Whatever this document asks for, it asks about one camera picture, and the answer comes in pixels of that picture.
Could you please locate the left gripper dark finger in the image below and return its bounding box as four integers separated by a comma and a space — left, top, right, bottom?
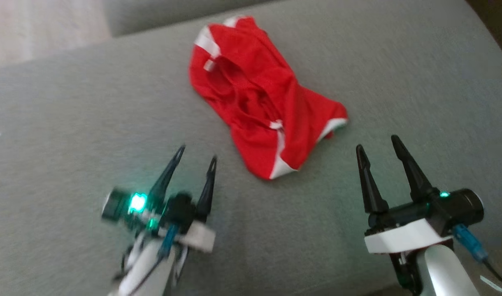
195, 156, 218, 222
149, 144, 186, 203

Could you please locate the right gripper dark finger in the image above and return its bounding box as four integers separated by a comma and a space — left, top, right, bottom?
390, 134, 439, 203
356, 144, 389, 214

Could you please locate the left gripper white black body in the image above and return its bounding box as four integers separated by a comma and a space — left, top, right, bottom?
146, 192, 216, 253

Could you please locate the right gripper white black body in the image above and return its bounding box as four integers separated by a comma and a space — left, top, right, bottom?
364, 199, 452, 254

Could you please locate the red jersey with white trim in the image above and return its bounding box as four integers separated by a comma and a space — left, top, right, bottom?
188, 16, 349, 180

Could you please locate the grey fabric sofa seat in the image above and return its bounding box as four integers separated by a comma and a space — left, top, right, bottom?
0, 0, 502, 296

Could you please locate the mustard yellow upholstered furniture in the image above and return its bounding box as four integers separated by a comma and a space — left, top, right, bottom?
467, 0, 502, 68

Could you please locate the blue left camera cable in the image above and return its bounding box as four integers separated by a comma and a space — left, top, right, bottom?
157, 224, 181, 260

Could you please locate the blue camera cable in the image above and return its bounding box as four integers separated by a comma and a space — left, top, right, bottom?
157, 224, 181, 260
452, 224, 502, 288

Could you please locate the blue right camera cable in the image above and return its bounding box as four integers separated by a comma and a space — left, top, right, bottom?
452, 224, 502, 288

